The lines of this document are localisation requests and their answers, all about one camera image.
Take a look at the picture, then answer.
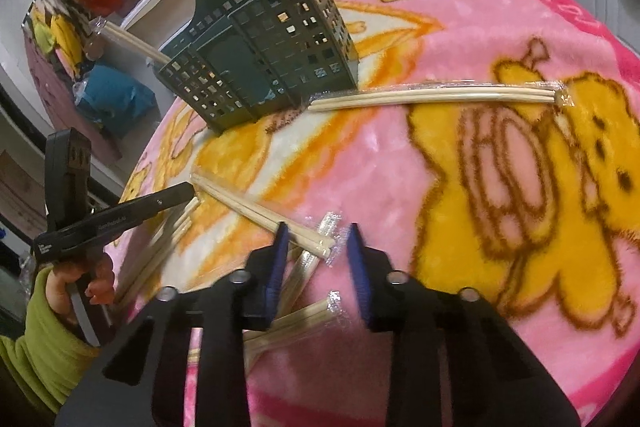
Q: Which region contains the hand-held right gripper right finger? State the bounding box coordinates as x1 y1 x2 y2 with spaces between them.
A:
346 223 583 427

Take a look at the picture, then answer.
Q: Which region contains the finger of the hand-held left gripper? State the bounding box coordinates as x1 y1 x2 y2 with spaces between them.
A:
148 183 196 213

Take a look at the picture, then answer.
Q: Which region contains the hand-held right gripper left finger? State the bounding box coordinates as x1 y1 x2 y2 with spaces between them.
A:
54 222 291 427

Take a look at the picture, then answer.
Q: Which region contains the wooden chopsticks pair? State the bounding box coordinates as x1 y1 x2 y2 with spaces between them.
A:
244 291 345 358
191 172 342 260
275 249 321 320
306 80 573 113
114 197 202 308
90 20 171 64

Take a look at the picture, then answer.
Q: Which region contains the dark green utensil holder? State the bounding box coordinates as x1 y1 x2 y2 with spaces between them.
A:
154 0 360 137

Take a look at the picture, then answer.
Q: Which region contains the person's left forearm green sleeve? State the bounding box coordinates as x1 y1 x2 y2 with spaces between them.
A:
0 267 101 413

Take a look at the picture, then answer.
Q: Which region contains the person's left hand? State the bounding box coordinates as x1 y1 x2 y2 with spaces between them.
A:
45 253 117 325

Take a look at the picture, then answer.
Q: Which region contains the teal plastic bag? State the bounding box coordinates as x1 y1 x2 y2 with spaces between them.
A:
75 64 156 125

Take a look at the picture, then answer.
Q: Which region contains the pink printed blanket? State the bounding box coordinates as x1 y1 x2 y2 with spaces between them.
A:
112 0 640 427

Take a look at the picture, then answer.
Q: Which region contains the yellow cloth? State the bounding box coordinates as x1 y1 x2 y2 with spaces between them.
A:
47 12 85 73

